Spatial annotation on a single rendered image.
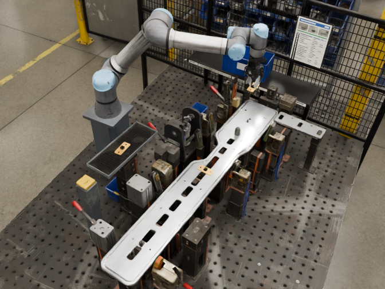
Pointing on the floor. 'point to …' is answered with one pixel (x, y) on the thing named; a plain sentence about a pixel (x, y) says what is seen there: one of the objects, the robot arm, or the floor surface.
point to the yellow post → (367, 75)
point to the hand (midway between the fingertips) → (253, 85)
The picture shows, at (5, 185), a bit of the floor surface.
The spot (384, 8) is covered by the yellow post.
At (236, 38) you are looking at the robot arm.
